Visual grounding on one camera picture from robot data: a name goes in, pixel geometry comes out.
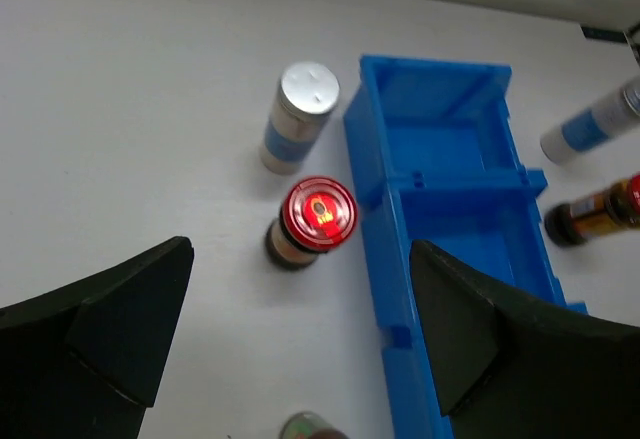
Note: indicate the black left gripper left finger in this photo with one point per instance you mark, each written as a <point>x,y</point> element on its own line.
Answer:
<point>86,360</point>

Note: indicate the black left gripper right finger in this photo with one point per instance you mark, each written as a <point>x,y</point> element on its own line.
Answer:
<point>506,364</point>

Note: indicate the red-lid sauce jar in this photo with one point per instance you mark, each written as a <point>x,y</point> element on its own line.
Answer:
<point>609,211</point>
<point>316,217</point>

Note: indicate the yellow-cap sauce bottle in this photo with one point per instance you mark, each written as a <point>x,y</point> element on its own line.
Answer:
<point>309,425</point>

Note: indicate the silver-cap shaker bottle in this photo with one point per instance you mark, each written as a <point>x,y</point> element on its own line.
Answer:
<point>306,97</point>
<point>607,118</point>

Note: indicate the blue plastic divided bin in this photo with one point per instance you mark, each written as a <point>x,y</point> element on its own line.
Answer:
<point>433,158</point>

